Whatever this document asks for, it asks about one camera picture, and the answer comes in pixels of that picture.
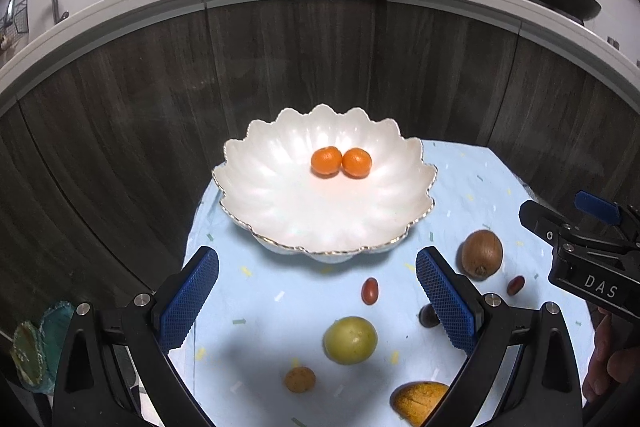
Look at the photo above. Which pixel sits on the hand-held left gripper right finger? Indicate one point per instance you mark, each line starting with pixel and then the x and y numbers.
pixel 445 299

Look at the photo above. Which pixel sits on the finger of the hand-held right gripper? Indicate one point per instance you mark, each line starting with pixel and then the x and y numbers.
pixel 542 224
pixel 595 206

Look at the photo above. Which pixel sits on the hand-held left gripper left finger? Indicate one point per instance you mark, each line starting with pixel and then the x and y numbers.
pixel 187 302

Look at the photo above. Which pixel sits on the dark purple plum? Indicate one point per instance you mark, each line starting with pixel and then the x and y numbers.
pixel 426 316

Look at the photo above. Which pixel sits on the brown kiwi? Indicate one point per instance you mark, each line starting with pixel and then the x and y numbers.
pixel 481 253

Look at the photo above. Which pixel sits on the yellow-green apple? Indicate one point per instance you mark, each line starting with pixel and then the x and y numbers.
pixel 350 339

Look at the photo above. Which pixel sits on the yellow mango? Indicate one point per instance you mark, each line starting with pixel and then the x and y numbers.
pixel 417 402

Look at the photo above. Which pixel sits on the white scalloped bowl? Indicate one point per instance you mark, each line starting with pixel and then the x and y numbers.
pixel 280 202

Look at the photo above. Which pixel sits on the small tan longan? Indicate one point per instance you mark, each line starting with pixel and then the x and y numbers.
pixel 300 379

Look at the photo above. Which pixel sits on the person's right hand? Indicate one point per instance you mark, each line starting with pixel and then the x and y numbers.
pixel 612 357

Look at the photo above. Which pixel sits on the light blue patterned tablecloth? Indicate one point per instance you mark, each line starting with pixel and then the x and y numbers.
pixel 260 322

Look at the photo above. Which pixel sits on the teal crocheted coaster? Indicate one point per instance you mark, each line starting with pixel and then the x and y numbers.
pixel 55 332

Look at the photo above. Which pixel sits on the orange tangerine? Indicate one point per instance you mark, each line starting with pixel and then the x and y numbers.
pixel 357 162
pixel 326 162

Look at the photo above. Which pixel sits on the olive crocheted coaster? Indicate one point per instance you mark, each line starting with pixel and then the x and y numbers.
pixel 27 354

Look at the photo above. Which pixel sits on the dark wood cabinet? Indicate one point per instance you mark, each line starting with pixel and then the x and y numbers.
pixel 300 57

